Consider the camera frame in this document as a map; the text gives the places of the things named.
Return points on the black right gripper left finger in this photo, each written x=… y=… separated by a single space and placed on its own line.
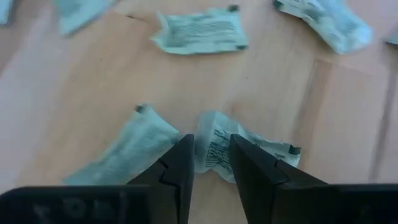
x=149 y=202

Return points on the white sweetener packet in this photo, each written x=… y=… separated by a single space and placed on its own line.
x=81 y=12
x=202 y=31
x=393 y=39
x=216 y=143
x=329 y=21
x=4 y=11
x=130 y=149

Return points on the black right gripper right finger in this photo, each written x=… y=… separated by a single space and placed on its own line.
x=280 y=199

